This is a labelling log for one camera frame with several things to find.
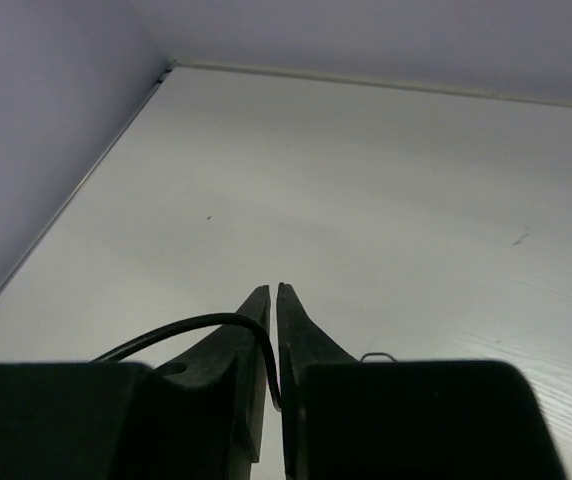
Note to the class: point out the left side aluminium rail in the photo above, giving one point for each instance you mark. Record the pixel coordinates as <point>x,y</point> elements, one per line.
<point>16,267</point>

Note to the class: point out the brown silver headphones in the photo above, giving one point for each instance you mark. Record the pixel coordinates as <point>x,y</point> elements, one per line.
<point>377,357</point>

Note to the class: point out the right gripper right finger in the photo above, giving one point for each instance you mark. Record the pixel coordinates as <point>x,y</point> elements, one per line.
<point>343,418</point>

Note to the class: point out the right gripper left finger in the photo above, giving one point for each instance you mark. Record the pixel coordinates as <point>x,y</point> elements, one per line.
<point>198,416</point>

